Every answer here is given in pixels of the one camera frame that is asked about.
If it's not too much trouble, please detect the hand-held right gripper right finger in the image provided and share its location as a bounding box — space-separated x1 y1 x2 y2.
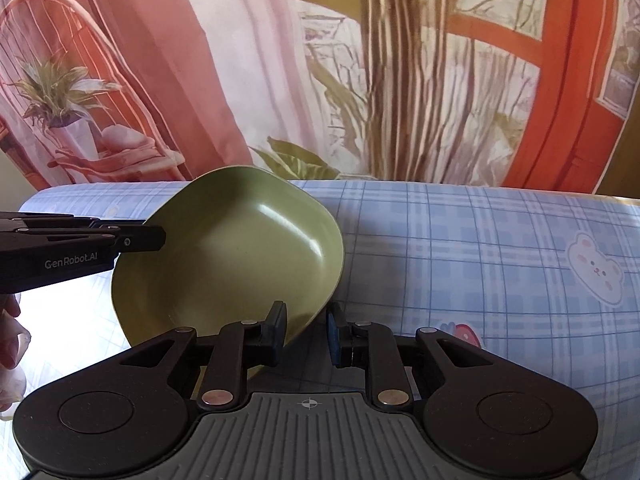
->
325 302 502 412

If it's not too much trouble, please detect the printed room wall tapestry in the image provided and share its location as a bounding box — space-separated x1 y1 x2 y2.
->
0 0 640 197

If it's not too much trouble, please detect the blue plaid tablecloth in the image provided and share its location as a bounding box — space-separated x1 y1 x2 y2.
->
17 179 640 480

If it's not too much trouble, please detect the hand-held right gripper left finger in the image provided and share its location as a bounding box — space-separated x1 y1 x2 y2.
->
120 301 289 412

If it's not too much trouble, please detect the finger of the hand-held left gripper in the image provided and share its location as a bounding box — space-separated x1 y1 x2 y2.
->
65 217 167 255

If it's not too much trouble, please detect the green bowl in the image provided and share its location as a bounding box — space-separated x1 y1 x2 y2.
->
111 165 346 381

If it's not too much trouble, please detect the person's left hand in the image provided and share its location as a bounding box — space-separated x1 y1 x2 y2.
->
0 294 32 411

